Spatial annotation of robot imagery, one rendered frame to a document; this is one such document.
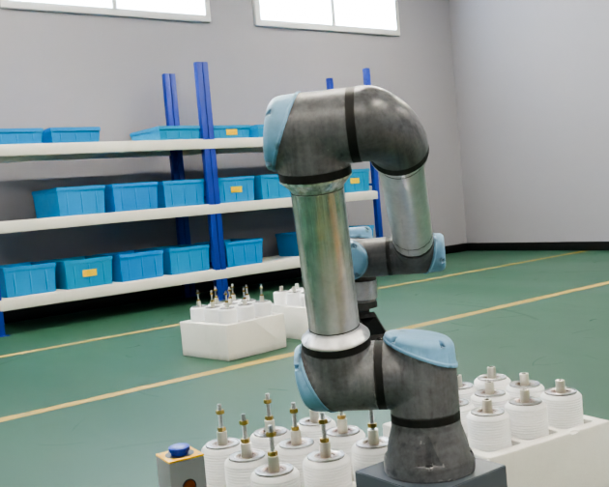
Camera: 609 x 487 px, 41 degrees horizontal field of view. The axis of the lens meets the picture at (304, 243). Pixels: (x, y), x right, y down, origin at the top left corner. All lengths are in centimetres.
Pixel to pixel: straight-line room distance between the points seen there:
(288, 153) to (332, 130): 8
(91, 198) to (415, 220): 503
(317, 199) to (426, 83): 829
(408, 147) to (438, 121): 833
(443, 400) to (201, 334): 298
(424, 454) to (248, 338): 287
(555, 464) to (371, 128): 105
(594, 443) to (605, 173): 669
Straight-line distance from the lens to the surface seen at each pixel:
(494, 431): 191
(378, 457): 172
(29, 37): 710
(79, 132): 630
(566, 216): 895
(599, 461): 213
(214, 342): 419
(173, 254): 660
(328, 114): 123
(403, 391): 136
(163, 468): 159
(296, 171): 125
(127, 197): 641
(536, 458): 197
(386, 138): 123
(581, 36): 887
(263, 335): 425
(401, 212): 141
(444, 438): 138
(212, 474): 183
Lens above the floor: 77
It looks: 3 degrees down
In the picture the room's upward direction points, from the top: 5 degrees counter-clockwise
